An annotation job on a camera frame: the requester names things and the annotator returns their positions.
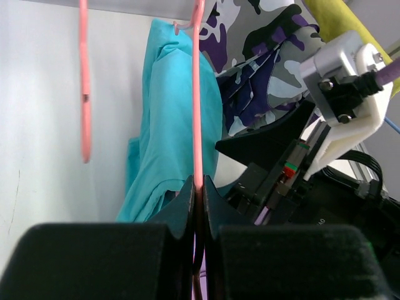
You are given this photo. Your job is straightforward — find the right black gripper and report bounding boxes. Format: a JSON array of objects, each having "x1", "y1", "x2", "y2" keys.
[{"x1": 204, "y1": 99, "x2": 399, "y2": 299}]

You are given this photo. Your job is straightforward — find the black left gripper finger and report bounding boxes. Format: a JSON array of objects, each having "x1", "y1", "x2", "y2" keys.
[{"x1": 1, "y1": 177, "x2": 194, "y2": 299}]

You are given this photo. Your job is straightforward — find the teal trousers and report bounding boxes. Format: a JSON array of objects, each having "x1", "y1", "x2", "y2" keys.
[{"x1": 116, "y1": 17, "x2": 238, "y2": 223}]

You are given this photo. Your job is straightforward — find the lilac purple trousers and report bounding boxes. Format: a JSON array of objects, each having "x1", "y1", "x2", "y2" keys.
[{"x1": 192, "y1": 234, "x2": 208, "y2": 299}]

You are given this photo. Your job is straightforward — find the pink wire hanger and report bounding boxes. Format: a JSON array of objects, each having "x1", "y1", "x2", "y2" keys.
[{"x1": 79, "y1": 0, "x2": 91, "y2": 163}]

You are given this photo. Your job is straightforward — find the purple grey camouflage trousers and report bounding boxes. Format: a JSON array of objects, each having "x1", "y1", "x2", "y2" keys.
[{"x1": 199, "y1": 1, "x2": 324, "y2": 137}]

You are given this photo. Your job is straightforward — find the blue hanger under camouflage trousers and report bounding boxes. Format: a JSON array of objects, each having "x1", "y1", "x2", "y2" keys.
[{"x1": 384, "y1": 117, "x2": 400, "y2": 134}]

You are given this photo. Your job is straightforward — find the olive yellow trousers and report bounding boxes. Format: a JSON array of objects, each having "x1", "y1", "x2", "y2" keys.
[{"x1": 304, "y1": 0, "x2": 393, "y2": 64}]

